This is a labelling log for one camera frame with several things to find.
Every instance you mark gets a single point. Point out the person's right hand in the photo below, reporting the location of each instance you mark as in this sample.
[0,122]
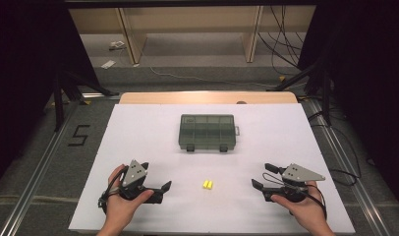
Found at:
[305,211]

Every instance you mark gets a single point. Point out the white paper slip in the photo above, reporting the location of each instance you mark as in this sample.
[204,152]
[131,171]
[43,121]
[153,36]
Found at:
[108,64]

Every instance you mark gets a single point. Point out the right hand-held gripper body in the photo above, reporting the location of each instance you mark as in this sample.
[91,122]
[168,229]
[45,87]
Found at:
[299,175]

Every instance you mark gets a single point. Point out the black tripod stand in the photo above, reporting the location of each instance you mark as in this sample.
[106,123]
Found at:
[325,98]
[58,105]

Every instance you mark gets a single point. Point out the dark curtain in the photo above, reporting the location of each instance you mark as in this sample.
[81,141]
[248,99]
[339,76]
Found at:
[368,82]
[24,82]

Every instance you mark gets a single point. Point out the beige wooden desk frame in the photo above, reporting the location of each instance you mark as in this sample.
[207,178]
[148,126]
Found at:
[132,36]

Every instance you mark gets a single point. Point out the light wooden table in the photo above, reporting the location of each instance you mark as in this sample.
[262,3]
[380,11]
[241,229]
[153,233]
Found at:
[187,97]

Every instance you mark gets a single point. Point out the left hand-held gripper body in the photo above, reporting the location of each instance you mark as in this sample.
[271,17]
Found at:
[134,173]

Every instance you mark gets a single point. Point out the grey transparent compartment box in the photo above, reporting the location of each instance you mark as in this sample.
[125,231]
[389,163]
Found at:
[207,131]

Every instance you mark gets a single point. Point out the small white device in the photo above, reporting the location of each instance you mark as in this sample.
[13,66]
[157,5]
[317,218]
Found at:
[117,45]

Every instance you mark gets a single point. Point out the metal floor rail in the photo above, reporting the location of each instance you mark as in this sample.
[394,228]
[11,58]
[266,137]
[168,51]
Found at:
[351,170]
[33,183]

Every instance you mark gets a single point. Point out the person's left hand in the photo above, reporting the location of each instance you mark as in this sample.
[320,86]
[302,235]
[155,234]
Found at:
[119,209]

